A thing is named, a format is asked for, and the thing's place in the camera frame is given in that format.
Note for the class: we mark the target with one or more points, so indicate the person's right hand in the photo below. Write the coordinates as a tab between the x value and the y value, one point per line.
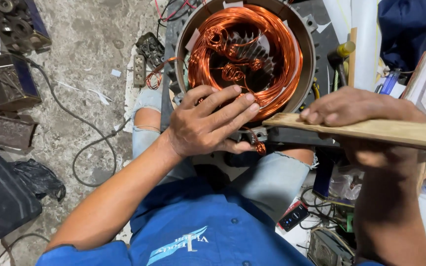
372	105

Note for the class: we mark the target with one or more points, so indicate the wooden slat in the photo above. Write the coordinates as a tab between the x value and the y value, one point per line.
390	133

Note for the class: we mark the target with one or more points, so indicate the black tool case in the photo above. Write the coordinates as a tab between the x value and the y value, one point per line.
2	199

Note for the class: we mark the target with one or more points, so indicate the dark blue box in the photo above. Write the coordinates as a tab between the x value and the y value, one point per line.
323	173

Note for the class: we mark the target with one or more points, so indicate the small rusty metal box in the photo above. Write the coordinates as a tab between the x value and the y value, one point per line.
12	133

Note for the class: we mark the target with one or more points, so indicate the person's light blue jeans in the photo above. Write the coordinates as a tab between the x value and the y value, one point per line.
272	181

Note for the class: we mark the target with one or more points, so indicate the grey power supply with fan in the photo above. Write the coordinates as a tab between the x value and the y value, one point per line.
325	251

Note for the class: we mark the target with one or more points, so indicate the dark blue cloth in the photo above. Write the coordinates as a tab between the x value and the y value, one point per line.
412	29

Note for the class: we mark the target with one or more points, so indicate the blue pen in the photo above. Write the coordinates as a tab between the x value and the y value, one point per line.
389	81

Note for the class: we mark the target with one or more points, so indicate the clear crumpled plastic bag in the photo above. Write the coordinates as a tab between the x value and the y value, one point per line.
346	184

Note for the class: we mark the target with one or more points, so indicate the rusty open metal box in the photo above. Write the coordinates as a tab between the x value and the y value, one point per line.
7	83

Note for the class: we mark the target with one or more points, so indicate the black handheld meter device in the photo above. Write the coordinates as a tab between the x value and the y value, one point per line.
294	217

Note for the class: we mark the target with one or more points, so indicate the black plastic bag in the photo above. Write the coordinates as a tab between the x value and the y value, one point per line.
39	179

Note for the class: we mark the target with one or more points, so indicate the person's blue shirt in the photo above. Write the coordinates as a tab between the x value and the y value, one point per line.
198	221

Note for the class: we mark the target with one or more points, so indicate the grey metal motor stator housing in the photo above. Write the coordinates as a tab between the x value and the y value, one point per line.
308	48

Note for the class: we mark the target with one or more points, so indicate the white insulation paper strip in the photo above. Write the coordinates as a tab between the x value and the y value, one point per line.
233	4
192	39

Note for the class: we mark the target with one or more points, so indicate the thin upright wooden stick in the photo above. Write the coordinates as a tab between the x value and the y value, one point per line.
352	55

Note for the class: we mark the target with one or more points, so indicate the person's left hand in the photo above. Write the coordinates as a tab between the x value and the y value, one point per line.
198	125

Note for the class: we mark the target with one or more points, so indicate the beige power socket strip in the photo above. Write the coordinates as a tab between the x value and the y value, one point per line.
139	71

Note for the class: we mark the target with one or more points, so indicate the black metal terminal block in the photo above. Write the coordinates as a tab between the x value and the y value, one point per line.
151	48

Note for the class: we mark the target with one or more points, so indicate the metal box of bearings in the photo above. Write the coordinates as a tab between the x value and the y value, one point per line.
15	24

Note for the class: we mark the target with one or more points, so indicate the white paper roll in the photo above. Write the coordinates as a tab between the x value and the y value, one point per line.
364	40

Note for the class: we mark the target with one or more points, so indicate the white paper scrap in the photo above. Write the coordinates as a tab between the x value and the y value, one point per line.
116	72
100	96

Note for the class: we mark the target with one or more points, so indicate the person's right fingers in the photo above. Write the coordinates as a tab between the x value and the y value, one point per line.
320	112

